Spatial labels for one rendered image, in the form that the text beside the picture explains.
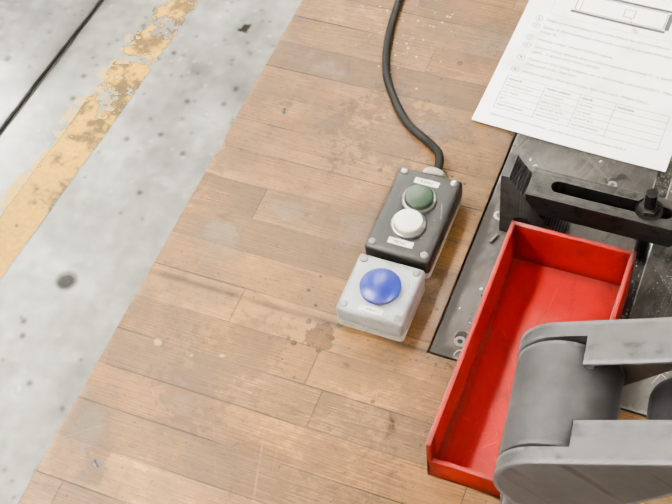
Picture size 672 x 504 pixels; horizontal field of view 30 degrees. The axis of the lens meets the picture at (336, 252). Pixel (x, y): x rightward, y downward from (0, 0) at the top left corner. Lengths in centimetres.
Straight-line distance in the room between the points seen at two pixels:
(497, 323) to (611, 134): 27
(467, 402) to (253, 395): 20
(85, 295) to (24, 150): 40
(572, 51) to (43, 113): 153
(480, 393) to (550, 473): 48
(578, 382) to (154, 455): 56
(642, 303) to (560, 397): 54
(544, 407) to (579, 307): 52
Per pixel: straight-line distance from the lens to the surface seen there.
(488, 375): 118
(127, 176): 256
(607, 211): 120
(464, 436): 115
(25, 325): 241
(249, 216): 130
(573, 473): 69
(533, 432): 69
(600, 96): 139
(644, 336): 71
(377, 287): 119
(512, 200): 123
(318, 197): 131
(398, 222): 123
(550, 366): 71
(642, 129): 136
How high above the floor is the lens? 193
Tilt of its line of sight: 55 degrees down
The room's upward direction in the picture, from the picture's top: 9 degrees counter-clockwise
